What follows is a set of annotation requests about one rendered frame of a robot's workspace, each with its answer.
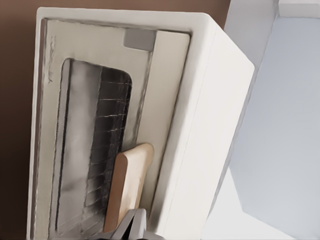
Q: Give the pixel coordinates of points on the oven door with glass window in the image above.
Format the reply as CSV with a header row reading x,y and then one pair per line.
x,y
82,120

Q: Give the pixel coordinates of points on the white oven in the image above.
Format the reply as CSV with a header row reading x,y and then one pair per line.
x,y
205,120

